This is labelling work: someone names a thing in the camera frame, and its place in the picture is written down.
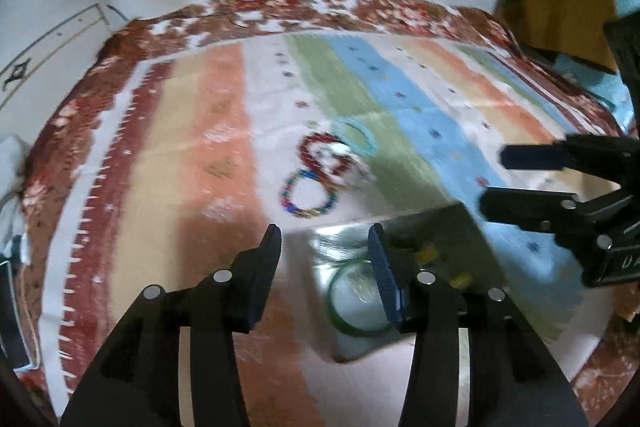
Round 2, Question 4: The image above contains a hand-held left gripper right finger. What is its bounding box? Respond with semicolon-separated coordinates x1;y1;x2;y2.
368;223;589;427

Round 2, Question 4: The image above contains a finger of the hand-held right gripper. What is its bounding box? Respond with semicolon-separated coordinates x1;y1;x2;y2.
501;133;640;188
479;187;632;260

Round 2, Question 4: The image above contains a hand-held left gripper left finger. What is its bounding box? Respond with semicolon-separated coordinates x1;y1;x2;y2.
60;223;282;427

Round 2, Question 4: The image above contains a green bangle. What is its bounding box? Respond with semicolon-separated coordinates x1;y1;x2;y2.
327;258;397;338

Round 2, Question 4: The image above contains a light teal bangle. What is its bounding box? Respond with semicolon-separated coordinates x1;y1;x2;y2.
332;117;377;158

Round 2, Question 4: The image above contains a striped floral-border blanket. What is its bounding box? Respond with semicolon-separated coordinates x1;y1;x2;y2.
19;0;637;427

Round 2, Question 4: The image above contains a black flat object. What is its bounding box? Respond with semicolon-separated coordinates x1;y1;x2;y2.
0;252;32;369

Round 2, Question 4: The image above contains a white cloth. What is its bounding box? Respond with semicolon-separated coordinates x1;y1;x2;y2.
0;133;32;254

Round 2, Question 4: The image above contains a multicolour bead bracelet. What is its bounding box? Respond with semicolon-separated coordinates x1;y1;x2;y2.
279;169;341;219

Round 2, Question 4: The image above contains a white bead bracelet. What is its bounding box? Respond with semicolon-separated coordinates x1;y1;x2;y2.
320;144;374;188

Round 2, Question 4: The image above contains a red bead bracelet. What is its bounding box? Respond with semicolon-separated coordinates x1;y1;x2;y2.
298;132;357;188

